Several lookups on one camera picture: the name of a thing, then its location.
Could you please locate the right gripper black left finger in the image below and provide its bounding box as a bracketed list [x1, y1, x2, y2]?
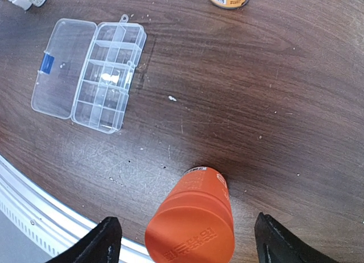
[48, 216, 122, 263]

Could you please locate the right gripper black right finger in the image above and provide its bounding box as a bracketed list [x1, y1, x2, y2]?
[254, 212, 336, 263]

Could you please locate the orange pill bottle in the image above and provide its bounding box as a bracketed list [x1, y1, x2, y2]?
[144, 166, 235, 262]

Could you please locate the clear plastic pill organizer box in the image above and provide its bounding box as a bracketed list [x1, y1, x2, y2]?
[31, 14, 147, 134]

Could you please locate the front aluminium rail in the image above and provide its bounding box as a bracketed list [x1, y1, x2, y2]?
[0, 154, 151, 263]

